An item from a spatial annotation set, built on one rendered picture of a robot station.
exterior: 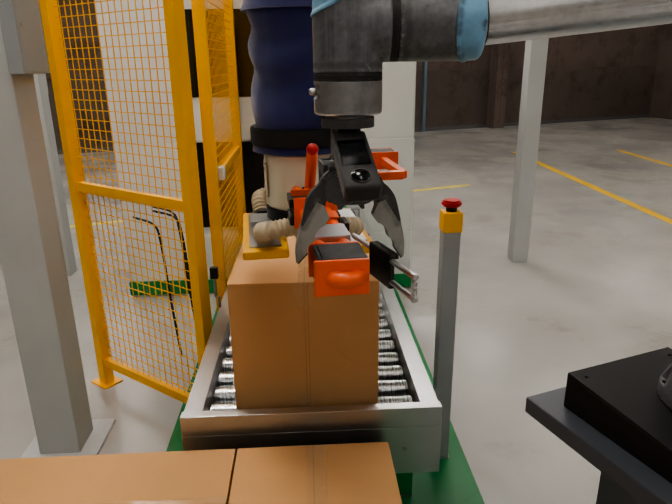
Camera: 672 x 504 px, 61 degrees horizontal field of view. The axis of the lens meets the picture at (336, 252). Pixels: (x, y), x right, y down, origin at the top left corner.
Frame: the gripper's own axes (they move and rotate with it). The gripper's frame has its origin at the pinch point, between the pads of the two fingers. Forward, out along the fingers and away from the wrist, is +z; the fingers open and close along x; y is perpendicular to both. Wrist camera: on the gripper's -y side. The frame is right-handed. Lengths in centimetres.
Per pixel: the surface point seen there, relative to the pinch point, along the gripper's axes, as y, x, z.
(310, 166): 34.3, 1.8, -8.0
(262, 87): 54, 10, -22
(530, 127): 321, -188, 19
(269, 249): 42.9, 10.2, 11.0
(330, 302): 64, -6, 33
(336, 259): -4.7, 2.8, -2.3
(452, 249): 107, -55, 35
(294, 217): 29.9, 5.6, 0.8
